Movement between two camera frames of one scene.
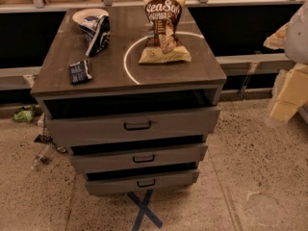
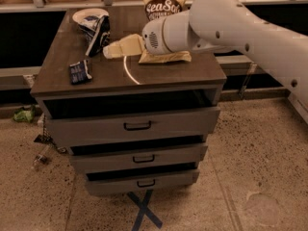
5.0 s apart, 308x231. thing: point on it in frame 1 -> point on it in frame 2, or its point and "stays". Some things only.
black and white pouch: x=99 y=36 stays
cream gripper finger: x=277 y=39 -> x=113 y=50
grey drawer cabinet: x=128 y=125 stays
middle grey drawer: x=91 y=158 stays
